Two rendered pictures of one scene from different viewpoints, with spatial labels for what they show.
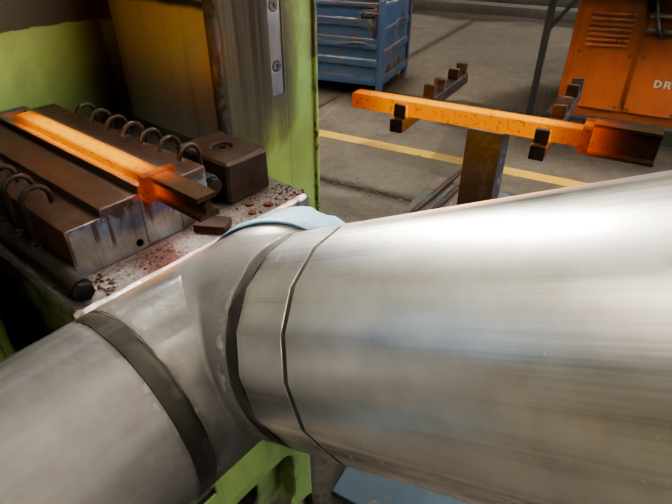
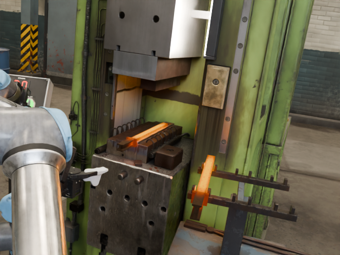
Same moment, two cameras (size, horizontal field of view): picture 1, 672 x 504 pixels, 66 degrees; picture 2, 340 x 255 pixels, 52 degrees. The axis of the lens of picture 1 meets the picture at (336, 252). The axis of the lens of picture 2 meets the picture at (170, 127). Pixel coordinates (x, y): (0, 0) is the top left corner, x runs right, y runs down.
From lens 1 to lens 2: 1.19 m
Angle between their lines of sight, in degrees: 66
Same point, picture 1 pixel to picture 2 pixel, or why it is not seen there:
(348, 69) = not seen: outside the picture
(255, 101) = (208, 149)
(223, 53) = (199, 126)
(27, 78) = (185, 118)
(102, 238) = (114, 146)
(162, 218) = (130, 153)
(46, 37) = (196, 109)
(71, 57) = not seen: hidden behind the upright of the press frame
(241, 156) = (163, 153)
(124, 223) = not seen: hidden behind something
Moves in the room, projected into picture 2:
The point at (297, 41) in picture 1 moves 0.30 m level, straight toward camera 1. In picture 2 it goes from (240, 137) to (173, 137)
